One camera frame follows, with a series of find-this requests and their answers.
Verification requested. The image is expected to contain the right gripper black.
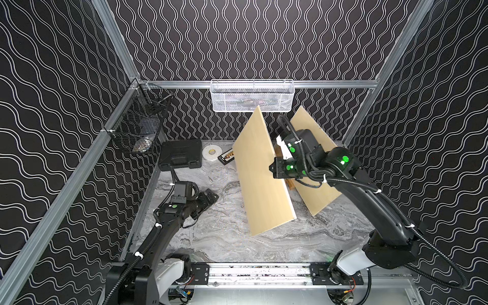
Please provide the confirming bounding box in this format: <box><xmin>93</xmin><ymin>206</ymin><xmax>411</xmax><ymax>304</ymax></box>
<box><xmin>269</xmin><ymin>156</ymin><xmax>315</xmax><ymax>181</ymax></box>

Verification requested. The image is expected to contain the light plywood board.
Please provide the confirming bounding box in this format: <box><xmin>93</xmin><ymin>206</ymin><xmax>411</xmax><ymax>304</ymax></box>
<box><xmin>287</xmin><ymin>105</ymin><xmax>344</xmax><ymax>217</ymax></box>
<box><xmin>233</xmin><ymin>107</ymin><xmax>297</xmax><ymax>236</ymax></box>

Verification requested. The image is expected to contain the large wooden easel frame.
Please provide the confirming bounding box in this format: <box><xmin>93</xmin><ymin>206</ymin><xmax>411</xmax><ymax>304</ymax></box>
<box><xmin>273</xmin><ymin>142</ymin><xmax>296</xmax><ymax>191</ymax></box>

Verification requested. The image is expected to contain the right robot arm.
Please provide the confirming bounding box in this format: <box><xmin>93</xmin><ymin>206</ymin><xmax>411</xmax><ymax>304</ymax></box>
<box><xmin>269</xmin><ymin>130</ymin><xmax>420</xmax><ymax>277</ymax></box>

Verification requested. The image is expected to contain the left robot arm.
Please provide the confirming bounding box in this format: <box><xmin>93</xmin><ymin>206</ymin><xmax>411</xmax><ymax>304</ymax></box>
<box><xmin>103</xmin><ymin>181</ymin><xmax>219</xmax><ymax>304</ymax></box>

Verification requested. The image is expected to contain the white tape roll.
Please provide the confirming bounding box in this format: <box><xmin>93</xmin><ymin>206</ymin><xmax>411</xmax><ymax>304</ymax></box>
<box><xmin>202</xmin><ymin>144</ymin><xmax>222</xmax><ymax>161</ymax></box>

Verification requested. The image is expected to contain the black plastic tool case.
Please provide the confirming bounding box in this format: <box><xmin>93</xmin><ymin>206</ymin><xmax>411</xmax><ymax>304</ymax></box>
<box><xmin>158</xmin><ymin>139</ymin><xmax>203</xmax><ymax>172</ymax></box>

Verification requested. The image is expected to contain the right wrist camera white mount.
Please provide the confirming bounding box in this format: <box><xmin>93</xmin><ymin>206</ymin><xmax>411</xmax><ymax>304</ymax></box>
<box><xmin>274</xmin><ymin>135</ymin><xmax>293</xmax><ymax>160</ymax></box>

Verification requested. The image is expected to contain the black charger board with cable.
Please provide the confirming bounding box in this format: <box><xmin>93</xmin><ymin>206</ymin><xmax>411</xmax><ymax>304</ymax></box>
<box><xmin>218</xmin><ymin>149</ymin><xmax>235</xmax><ymax>165</ymax></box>

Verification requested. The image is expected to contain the white wire mesh basket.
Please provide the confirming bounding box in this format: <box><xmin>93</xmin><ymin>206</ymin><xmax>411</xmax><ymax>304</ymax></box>
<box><xmin>210</xmin><ymin>79</ymin><xmax>296</xmax><ymax>113</ymax></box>

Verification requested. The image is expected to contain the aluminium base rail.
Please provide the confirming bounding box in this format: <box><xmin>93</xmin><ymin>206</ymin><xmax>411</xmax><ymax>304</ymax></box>
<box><xmin>183</xmin><ymin>263</ymin><xmax>367</xmax><ymax>290</ymax></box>

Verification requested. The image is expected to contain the black wire basket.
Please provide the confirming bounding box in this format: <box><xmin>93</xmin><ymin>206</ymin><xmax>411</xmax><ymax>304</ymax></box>
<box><xmin>108</xmin><ymin>80</ymin><xmax>175</xmax><ymax>156</ymax></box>

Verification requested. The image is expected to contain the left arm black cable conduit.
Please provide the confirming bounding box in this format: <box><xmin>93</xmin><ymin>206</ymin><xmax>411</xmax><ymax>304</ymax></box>
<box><xmin>100</xmin><ymin>169</ymin><xmax>184</xmax><ymax>305</ymax></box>

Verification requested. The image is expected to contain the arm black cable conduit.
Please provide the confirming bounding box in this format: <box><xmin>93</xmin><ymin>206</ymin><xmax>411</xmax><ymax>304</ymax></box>
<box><xmin>276</xmin><ymin>114</ymin><xmax>469</xmax><ymax>290</ymax></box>
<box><xmin>100</xmin><ymin>169</ymin><xmax>184</xmax><ymax>305</ymax></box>

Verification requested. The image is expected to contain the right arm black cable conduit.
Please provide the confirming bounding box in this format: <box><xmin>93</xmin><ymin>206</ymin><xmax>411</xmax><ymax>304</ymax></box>
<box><xmin>276</xmin><ymin>114</ymin><xmax>469</xmax><ymax>290</ymax></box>

